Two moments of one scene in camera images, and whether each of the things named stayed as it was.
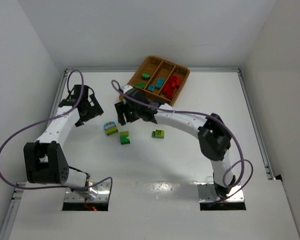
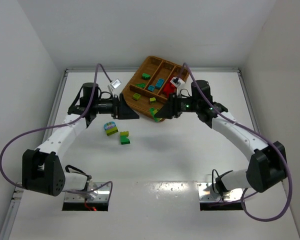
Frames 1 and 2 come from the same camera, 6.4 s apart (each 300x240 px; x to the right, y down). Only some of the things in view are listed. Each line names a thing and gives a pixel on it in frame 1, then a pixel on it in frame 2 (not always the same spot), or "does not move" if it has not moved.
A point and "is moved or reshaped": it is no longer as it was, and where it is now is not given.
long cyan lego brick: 159,83 does not move
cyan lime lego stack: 110,128 does not move
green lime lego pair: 158,134 is moved or reshaped
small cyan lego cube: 151,88 does not move
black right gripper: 125,110 to 176,106
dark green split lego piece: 140,85 does not move
